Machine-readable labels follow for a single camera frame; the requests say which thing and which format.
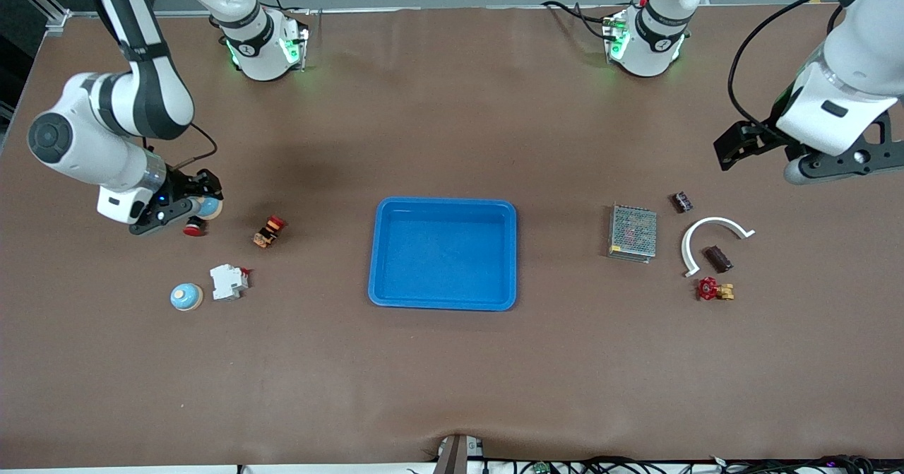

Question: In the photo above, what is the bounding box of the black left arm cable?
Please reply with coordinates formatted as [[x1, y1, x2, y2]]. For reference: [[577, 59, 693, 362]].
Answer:
[[727, 0, 845, 130]]

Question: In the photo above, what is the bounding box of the white curved plastic piece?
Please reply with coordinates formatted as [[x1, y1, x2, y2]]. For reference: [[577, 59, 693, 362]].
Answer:
[[681, 216, 756, 278]]

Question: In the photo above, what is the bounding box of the white circuit breaker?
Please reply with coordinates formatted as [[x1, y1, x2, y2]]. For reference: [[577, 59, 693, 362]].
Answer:
[[210, 263, 250, 301]]

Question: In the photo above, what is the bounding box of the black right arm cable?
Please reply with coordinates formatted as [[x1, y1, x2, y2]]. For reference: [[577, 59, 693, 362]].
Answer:
[[83, 0, 218, 172]]

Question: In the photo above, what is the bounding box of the orange yellow emergency stop button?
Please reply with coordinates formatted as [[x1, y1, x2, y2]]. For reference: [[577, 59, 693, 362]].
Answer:
[[253, 215, 287, 249]]

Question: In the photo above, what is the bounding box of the metal mesh power supply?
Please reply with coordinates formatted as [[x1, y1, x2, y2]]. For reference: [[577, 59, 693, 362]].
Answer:
[[607, 204, 658, 264]]

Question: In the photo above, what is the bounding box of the blue plastic tray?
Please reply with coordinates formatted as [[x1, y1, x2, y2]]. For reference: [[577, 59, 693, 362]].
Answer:
[[368, 197, 518, 312]]

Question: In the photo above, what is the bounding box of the brown metal table clamp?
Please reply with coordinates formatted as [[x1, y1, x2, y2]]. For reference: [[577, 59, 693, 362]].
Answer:
[[432, 434, 487, 474]]

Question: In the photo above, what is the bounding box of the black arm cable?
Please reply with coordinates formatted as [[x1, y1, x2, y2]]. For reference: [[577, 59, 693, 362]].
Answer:
[[83, 0, 218, 172], [727, 0, 845, 130]]

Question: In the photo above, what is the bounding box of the red handle brass valve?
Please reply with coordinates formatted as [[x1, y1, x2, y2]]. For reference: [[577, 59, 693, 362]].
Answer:
[[698, 276, 735, 302]]

